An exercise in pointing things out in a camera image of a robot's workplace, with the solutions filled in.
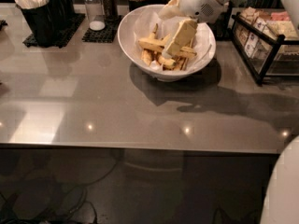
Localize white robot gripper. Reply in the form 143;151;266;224
158;0;227;58

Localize long yellow banana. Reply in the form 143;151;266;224
138;37;197;59

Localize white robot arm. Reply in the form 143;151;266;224
159;0;299;224

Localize white paper bowl liner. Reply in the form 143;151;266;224
133;8;215;77

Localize banana bunch in bowl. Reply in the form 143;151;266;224
141;24;193;71

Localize white ceramic bowl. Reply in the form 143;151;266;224
118;5;216;82

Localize right black rubber mat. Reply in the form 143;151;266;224
82;16;122;43

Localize glass pepper shaker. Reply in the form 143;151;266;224
102;0;119;21

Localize glass salt shaker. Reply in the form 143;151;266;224
83;0;106;32

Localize sugar packets in rack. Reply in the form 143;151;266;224
235;7;298;60

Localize rear black cutlery holder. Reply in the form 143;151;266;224
49;0;75;30

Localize black cutlery holder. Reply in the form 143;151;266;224
49;0;75;30
18;0;56;47

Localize front black cutlery holder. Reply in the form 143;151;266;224
18;0;56;47

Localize black wire condiment rack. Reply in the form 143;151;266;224
228;12;299;85

